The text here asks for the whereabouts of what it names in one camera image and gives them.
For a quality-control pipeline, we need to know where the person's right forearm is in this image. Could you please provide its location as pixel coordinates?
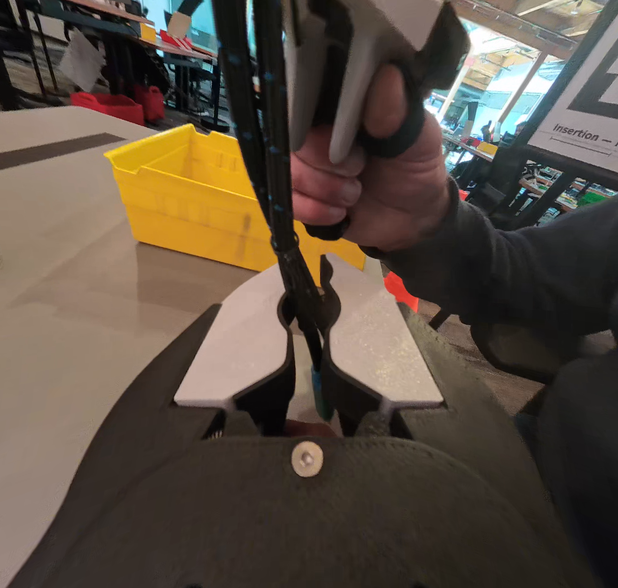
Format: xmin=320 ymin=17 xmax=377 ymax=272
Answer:
xmin=362 ymin=178 xmax=618 ymax=338

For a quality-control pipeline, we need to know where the white printed board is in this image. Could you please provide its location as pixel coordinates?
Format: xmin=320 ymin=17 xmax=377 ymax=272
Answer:
xmin=527 ymin=14 xmax=618 ymax=179

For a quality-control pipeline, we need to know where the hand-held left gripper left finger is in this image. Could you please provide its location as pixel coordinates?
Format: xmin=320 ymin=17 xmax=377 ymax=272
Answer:
xmin=174 ymin=265 xmax=296 ymax=411

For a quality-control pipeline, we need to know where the black chair with armrest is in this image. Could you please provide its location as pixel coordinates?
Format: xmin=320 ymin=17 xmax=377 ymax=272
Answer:
xmin=430 ymin=304 xmax=590 ymax=386

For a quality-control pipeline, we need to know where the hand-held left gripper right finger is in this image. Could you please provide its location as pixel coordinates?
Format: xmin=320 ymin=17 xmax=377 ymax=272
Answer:
xmin=319 ymin=253 xmax=445 ymax=413

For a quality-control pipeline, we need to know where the yellow plastic bin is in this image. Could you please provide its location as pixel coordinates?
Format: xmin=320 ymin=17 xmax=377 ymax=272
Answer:
xmin=105 ymin=123 xmax=368 ymax=272

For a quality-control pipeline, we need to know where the person's right hand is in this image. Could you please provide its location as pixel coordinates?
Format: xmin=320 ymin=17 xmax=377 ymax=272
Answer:
xmin=290 ymin=62 xmax=454 ymax=253

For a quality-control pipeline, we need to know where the red plastic bin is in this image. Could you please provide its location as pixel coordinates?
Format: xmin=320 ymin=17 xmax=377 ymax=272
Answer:
xmin=134 ymin=85 xmax=167 ymax=124
xmin=73 ymin=91 xmax=145 ymax=125

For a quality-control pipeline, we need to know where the orange traffic cone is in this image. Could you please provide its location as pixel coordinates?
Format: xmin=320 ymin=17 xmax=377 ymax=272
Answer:
xmin=385 ymin=272 xmax=422 ymax=315

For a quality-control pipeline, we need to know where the black braided hdmi cable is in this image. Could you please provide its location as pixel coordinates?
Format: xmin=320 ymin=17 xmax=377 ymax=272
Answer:
xmin=208 ymin=0 xmax=334 ymax=425

